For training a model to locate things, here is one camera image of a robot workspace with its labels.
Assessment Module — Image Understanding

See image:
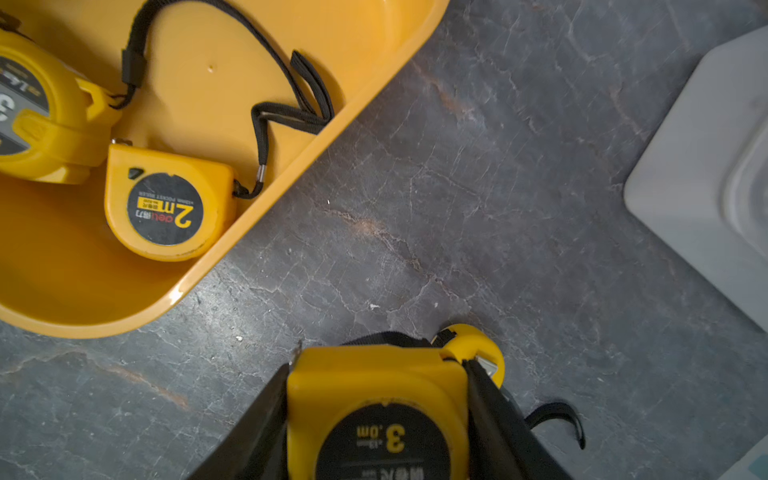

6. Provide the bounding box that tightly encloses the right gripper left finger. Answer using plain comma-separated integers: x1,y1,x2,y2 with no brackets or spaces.
190,364,290,480

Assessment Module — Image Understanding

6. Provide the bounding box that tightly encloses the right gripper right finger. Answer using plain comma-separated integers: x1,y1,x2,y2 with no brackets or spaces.
463,360,571,480

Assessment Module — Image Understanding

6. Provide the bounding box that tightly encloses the yellow tape measure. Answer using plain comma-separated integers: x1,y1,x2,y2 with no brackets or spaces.
286,323,586,480
105,101,335,262

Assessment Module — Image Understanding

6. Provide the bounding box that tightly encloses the yellow storage tray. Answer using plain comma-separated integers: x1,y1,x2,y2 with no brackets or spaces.
1,1,447,339

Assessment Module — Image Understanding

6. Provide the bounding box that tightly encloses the white plastic lidded box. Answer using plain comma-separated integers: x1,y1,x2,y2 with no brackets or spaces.
624,28,767,328

